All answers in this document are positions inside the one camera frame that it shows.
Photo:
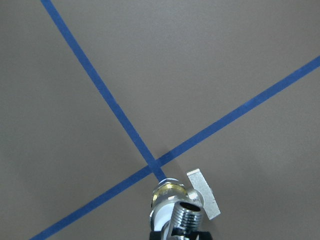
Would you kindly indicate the white brass PPR valve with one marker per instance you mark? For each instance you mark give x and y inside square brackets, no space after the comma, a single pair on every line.
[170,191]

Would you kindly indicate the chrome pipe fitting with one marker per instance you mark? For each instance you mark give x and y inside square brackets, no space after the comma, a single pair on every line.
[185,222]

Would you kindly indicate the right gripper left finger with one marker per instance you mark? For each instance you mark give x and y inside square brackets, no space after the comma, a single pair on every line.
[157,235]

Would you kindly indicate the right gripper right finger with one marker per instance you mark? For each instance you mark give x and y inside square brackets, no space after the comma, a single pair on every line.
[205,235]

